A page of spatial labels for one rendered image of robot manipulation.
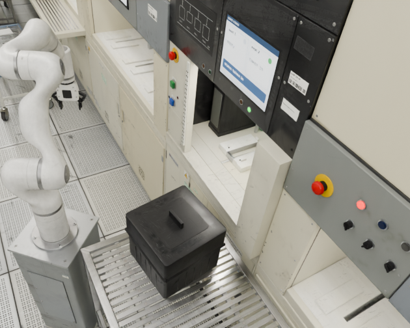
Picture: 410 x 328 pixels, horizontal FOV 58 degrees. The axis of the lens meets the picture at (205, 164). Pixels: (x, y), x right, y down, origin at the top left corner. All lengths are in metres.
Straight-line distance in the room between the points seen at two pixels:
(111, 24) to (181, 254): 2.21
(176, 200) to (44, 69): 0.68
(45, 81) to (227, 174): 0.93
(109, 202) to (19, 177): 1.45
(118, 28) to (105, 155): 1.03
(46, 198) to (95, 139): 1.88
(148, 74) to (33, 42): 1.22
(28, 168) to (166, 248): 0.57
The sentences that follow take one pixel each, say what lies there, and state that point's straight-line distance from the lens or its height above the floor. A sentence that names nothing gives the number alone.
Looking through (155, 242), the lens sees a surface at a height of 1.01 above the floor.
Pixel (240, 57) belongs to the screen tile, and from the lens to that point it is 1.29.
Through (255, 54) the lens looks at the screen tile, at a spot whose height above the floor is 1.62.
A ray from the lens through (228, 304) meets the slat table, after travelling 1.57.
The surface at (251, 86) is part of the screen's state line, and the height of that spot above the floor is 1.51.
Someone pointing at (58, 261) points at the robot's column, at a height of 0.76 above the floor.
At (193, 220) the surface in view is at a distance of 1.45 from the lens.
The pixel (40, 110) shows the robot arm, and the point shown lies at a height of 1.35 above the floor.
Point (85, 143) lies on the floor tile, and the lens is 3.37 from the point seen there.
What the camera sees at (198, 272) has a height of 0.81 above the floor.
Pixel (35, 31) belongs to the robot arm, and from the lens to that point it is 1.51.
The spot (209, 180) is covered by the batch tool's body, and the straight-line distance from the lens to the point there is 1.80.
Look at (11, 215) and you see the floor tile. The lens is 2.94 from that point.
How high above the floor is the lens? 2.15
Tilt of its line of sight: 43 degrees down
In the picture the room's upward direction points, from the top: 7 degrees clockwise
